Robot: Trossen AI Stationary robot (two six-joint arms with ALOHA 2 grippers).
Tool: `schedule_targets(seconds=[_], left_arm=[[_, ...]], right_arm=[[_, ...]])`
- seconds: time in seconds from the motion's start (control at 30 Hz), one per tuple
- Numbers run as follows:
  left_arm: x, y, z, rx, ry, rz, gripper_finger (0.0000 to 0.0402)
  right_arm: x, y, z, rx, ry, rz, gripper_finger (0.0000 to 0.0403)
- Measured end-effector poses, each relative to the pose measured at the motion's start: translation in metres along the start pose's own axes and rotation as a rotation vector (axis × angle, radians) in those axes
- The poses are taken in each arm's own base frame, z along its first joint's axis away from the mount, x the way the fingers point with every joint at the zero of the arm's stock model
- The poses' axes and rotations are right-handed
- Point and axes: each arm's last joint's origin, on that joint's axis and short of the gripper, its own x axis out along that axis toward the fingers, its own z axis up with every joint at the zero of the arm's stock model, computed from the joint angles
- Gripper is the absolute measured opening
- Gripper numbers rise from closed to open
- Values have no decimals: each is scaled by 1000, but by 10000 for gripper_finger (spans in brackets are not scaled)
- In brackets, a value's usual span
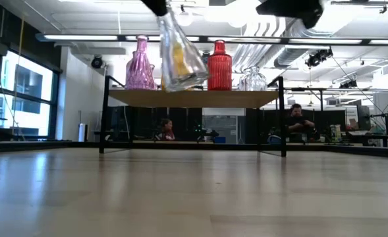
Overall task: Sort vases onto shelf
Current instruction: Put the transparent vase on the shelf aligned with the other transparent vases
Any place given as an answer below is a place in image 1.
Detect fluted pink flared-neck vase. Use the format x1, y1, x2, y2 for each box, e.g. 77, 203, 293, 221
124, 35, 158, 91

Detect slender clear glass vase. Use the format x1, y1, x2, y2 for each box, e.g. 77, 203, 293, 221
156, 6, 210, 93

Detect red glass bottle vase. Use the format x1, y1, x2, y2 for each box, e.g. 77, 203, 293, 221
207, 39, 233, 92

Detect large window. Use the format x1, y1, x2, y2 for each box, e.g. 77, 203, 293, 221
0, 49, 60, 140

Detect wooden shelf, black metal legs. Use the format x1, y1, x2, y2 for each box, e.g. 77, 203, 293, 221
98, 74, 287, 157

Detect round black ceiling fixture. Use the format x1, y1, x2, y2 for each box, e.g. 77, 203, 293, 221
91, 55, 104, 70

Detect black overhead camera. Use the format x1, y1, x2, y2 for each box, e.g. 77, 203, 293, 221
304, 48, 335, 68

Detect small black background robot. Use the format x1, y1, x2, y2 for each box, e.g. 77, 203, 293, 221
195, 126, 220, 143

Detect dark background desk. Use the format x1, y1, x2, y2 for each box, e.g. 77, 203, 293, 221
345, 130, 388, 147

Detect yellow embossed glass bottle vase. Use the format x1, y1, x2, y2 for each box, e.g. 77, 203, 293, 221
160, 41, 196, 92

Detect dark partition panels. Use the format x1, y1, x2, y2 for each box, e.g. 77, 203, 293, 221
107, 105, 204, 142

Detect white cylinder canister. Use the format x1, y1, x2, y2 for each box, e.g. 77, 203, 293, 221
78, 122, 87, 143

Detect silver ceiling ducts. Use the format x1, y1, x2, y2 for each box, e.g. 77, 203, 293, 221
231, 16, 310, 72

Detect person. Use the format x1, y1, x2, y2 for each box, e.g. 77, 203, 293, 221
159, 118, 177, 142
284, 103, 317, 143

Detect green white container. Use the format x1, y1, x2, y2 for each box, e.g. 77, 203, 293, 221
330, 124, 342, 143

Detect grey board panel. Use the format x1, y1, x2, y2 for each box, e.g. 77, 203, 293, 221
202, 107, 246, 144

